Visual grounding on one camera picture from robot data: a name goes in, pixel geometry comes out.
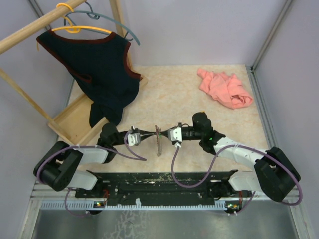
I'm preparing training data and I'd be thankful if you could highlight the grey-blue clothes hanger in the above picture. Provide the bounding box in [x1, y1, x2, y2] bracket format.
[63, 0, 141, 46]

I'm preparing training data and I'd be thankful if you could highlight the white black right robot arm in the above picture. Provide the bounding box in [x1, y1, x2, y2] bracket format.
[161, 112, 303, 204]

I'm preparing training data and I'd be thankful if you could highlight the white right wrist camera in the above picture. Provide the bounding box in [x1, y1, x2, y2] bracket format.
[167, 127, 182, 148]

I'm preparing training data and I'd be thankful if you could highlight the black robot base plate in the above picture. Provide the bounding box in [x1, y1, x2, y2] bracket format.
[75, 170, 251, 210]

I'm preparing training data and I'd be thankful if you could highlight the wooden clothes rack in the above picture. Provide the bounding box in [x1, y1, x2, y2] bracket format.
[0, 0, 148, 146]

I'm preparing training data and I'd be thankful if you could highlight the aluminium frame rail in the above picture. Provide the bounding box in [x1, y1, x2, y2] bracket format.
[17, 179, 317, 239]

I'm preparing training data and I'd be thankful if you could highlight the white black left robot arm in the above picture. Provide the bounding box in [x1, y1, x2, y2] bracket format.
[33, 123, 156, 198]

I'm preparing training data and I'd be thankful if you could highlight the yellow clothes hanger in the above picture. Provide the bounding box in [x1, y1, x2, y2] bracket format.
[36, 2, 112, 51]

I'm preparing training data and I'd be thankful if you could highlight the dark navy vest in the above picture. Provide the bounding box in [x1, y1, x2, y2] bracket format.
[36, 30, 141, 127]

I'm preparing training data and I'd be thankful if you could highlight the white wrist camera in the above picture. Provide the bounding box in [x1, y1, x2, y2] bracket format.
[167, 127, 182, 148]
[127, 126, 141, 146]

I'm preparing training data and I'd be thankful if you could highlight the pink crumpled cloth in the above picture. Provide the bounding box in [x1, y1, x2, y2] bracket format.
[197, 68, 254, 109]

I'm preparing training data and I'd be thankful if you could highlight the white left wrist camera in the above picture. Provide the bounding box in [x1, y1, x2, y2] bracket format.
[127, 126, 141, 146]

